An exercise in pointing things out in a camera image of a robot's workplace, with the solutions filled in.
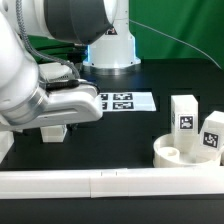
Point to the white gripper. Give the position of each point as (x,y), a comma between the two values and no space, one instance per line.
(68,106)

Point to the white round stool seat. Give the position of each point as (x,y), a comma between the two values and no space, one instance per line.
(167,156)

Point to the white marker sheet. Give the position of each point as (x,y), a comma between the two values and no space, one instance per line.
(128,101)

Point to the white left barrier block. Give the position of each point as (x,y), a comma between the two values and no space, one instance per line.
(6,142)

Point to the white front barrier bar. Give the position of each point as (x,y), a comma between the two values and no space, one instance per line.
(111,183)

